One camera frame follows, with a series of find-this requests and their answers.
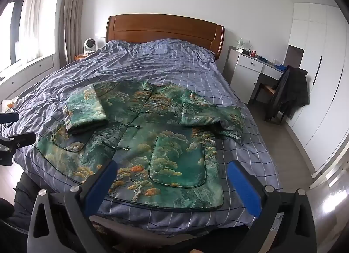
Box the wooden bed headboard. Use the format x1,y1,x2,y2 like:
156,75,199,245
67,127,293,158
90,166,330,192
106,15,225,60

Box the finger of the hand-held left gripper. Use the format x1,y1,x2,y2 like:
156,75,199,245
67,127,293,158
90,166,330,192
0,132,37,166
0,113,19,125

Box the dark jacket on chair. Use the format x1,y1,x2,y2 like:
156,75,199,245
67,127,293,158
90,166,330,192
266,66,310,121

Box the white desk with drawers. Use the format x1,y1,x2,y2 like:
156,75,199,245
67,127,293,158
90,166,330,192
224,46,284,105

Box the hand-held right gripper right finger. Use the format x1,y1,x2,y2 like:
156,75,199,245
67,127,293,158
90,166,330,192
227,160,318,253

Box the brown curtain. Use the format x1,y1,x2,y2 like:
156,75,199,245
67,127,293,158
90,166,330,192
58,0,88,65

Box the wooden chair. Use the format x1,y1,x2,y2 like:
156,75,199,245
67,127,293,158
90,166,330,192
252,68,308,123

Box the white orange packet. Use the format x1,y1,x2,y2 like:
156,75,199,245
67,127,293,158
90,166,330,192
1,99,19,112

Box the bed with blue checked cover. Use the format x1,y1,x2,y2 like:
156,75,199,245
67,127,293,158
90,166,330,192
12,38,282,238

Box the white window cabinet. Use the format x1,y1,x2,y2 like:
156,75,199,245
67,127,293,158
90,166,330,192
0,54,55,101

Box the person's dark trousers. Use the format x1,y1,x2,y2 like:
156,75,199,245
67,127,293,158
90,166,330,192
0,173,82,253

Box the white sheer curtain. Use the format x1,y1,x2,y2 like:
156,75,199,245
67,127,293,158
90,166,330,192
18,0,44,61

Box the green printed jacket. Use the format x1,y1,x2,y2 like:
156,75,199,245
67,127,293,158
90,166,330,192
36,80,245,210

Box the clear glass container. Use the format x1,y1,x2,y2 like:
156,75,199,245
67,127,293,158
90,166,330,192
237,38,251,52

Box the small white fan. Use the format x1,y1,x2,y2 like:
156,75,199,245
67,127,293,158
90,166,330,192
83,38,97,53

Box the white wardrobe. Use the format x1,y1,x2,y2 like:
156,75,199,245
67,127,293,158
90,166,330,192
284,4,348,173

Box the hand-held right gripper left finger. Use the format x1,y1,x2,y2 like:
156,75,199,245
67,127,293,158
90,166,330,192
27,160,118,253

